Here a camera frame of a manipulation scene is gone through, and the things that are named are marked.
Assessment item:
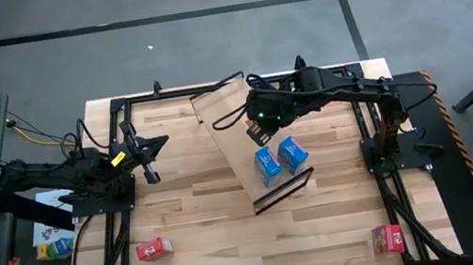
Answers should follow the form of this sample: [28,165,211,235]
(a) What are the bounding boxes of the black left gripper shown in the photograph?
[103,113,178,192]

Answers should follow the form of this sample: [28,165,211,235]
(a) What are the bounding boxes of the blue Rice Krispies cereal box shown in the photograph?
[273,132,312,179]
[252,144,286,191]

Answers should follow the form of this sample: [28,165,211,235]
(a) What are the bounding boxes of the red cereal box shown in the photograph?
[134,234,175,264]
[369,222,408,258]

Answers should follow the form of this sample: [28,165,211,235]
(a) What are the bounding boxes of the wooden tray box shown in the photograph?
[184,61,322,224]

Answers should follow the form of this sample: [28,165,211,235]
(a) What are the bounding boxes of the yellow tag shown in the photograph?
[108,151,128,167]

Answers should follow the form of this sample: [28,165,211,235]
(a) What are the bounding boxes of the black table clamp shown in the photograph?
[150,79,164,97]
[292,53,311,78]

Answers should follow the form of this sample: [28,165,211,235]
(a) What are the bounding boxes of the black beam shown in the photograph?
[0,178,78,243]

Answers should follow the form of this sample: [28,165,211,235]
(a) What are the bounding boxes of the small green blue box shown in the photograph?
[46,236,77,262]

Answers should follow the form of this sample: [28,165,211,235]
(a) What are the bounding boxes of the small yellow box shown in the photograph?
[35,242,52,261]

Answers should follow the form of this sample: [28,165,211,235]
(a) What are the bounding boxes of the black hazard striped floor mat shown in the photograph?
[391,61,473,265]

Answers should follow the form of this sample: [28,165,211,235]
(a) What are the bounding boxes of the black metal table frame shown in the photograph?
[70,54,430,265]

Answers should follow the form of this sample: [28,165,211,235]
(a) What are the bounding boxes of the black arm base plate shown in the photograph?
[358,128,434,180]
[55,172,140,223]

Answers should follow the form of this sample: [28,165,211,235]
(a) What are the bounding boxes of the black cable bundle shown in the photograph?
[62,209,139,265]
[376,165,460,265]

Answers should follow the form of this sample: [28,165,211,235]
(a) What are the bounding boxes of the black cable with plug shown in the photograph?
[3,100,86,175]

